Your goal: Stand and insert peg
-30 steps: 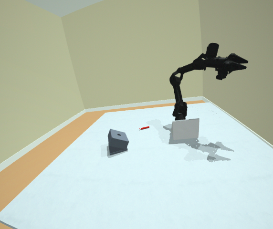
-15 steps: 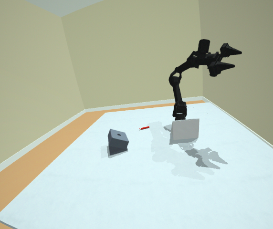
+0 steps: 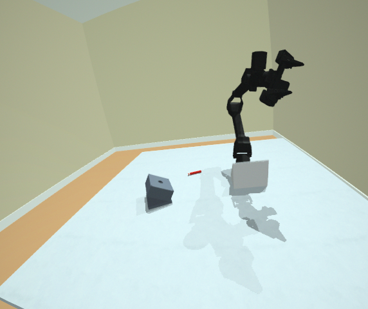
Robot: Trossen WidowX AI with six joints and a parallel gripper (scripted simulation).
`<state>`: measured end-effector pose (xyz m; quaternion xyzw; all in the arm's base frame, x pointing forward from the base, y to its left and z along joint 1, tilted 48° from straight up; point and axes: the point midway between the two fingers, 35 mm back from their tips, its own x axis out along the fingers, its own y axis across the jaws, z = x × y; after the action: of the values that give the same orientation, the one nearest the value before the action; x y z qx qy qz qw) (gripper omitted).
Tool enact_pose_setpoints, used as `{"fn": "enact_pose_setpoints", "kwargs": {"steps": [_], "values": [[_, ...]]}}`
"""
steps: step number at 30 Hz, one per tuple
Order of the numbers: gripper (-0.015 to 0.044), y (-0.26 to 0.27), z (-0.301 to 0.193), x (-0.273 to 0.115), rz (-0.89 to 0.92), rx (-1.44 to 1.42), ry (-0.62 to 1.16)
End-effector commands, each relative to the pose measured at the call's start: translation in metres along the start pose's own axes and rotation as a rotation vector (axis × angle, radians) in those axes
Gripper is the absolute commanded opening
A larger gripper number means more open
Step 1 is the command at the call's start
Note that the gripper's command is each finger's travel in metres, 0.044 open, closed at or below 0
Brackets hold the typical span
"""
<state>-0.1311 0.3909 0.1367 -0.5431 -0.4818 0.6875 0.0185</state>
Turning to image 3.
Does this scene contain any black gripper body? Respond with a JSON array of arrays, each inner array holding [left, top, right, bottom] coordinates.
[[256, 50, 294, 107]]

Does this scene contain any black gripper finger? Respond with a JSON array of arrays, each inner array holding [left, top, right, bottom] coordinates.
[[281, 53, 304, 69], [266, 89, 292, 104]]

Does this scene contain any grey sloped panel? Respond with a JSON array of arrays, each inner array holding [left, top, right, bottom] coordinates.
[[145, 174, 174, 209]]

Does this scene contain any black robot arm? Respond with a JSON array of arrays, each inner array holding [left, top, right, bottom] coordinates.
[[226, 51, 290, 163]]

